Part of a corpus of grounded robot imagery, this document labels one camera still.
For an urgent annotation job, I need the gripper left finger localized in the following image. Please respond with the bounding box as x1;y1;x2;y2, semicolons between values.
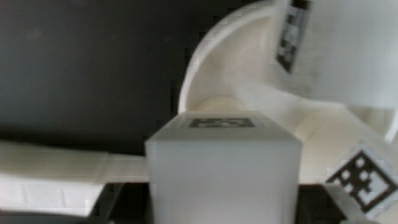
88;183;150;224

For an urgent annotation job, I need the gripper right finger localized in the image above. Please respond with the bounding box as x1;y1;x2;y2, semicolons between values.
299;183;381;224

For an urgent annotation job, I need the white round stool seat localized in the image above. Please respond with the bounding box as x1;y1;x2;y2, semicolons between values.
177;0;398;184

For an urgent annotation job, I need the white U-shaped fence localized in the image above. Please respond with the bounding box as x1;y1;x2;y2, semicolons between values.
0;141;148;217

